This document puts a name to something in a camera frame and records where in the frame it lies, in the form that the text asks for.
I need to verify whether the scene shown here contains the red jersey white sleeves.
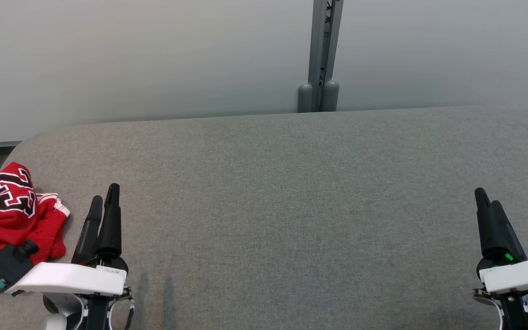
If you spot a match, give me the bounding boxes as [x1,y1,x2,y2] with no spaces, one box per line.
[0,161,71,241]

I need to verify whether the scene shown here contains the grey metal wall post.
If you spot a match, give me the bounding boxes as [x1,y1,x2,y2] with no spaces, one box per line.
[297,0,345,113]

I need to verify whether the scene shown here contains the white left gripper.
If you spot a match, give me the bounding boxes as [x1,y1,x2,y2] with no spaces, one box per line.
[5,183,130,297]

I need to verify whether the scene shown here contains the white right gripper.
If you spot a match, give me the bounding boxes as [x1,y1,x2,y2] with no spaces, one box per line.
[474,187,528,294]

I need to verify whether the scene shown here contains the red shorts white stripes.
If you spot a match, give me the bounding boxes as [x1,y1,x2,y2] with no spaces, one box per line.
[0,209,68,294]

